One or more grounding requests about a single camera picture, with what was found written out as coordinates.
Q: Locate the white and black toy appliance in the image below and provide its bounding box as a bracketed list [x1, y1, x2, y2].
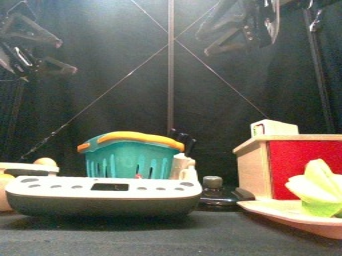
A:
[168, 128, 200, 181]

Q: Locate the metal frame pole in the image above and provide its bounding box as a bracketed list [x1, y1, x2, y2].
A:
[165, 0, 176, 134]

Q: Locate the pink wooden cutting board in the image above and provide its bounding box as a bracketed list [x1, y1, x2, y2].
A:
[236, 199, 342, 240]

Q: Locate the thin diagonal brace cable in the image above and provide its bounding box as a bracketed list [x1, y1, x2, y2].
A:
[129, 0, 269, 119]
[17, 3, 224, 161]

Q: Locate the orange toy food ball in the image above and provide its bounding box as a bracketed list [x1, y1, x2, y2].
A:
[31, 157, 58, 168]

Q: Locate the black slanted frame strut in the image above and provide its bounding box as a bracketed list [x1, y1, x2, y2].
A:
[301, 8, 336, 134]

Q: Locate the white block on wooden box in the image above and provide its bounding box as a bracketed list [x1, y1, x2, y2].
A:
[249, 119, 300, 137]

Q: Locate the white toy kitchen scale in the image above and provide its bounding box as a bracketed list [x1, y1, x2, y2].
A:
[3, 175, 204, 218]

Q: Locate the teal basket with orange rim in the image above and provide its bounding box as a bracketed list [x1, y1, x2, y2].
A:
[76, 130, 185, 180]

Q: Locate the yellow orange toy cone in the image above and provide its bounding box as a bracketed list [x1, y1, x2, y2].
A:
[0, 173, 17, 213]

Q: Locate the toy ladle with grey handle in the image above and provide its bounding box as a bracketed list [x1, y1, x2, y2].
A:
[0, 161, 59, 178]

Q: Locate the light green toy vegetable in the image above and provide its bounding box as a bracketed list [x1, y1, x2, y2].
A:
[284, 158, 342, 218]

